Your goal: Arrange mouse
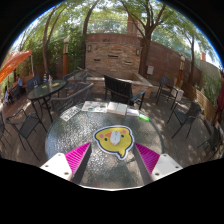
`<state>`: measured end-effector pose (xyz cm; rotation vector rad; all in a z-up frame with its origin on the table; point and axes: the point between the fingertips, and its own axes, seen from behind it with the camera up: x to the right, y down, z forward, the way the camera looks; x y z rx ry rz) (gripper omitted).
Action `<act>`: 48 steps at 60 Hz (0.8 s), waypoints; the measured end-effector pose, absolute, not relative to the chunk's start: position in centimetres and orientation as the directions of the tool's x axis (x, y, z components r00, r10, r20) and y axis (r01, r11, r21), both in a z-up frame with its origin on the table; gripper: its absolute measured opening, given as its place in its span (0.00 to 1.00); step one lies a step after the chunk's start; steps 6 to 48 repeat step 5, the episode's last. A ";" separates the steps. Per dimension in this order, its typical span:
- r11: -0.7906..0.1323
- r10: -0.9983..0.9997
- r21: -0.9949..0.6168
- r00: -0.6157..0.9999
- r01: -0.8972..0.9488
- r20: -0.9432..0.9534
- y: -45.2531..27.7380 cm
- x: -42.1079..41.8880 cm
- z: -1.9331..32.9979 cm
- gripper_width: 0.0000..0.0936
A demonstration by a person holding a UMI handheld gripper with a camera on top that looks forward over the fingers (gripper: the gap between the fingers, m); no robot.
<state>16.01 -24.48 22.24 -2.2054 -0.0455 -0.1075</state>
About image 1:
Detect red patio umbrella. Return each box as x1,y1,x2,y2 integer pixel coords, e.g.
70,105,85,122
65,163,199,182
215,71,224,125

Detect orange patio umbrella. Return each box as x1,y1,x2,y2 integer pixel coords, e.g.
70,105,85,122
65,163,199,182
0,49,34,84

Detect black slatted chair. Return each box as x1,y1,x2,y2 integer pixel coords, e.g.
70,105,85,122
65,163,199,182
103,74,147,110

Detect black metal mesh chair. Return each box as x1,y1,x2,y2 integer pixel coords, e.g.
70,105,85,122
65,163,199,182
156,75,183,110
196,124,224,158
5,107,48,162
167,100,204,140

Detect white computer mouse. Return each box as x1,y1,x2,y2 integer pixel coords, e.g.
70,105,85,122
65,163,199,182
109,130,122,146

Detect green packet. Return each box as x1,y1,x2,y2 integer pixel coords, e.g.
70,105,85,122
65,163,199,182
137,113,151,123

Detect person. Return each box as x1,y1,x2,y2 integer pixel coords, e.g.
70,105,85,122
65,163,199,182
3,87,12,105
16,74,24,88

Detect dark round patio table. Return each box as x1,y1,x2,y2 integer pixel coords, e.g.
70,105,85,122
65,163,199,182
27,78,67,122

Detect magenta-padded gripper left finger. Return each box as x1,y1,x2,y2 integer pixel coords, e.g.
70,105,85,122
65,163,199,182
39,142,93,186

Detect white number tag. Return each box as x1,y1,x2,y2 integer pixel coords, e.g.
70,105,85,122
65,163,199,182
59,105,82,123

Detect grey wall utility box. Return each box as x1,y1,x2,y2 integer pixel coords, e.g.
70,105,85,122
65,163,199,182
146,64,155,76

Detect yellow duck-shaped mouse pad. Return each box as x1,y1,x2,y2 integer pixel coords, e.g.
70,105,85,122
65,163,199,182
92,124,135,161

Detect small white blue box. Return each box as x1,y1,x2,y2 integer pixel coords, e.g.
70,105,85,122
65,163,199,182
125,107,141,118

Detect colourful printed booklet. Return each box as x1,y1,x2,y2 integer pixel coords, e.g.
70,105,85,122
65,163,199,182
81,100,110,114

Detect wooden lamp post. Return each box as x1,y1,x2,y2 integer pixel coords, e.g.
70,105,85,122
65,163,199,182
62,35,71,77
176,54,186,88

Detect blue chair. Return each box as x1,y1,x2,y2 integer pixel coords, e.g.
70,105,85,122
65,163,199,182
26,75,42,92

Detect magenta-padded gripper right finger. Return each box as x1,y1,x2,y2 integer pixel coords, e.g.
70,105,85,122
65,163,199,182
132,142,184,186

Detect dark wicker chair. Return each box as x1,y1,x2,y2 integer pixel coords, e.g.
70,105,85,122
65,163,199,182
62,68,90,95
49,81,95,115

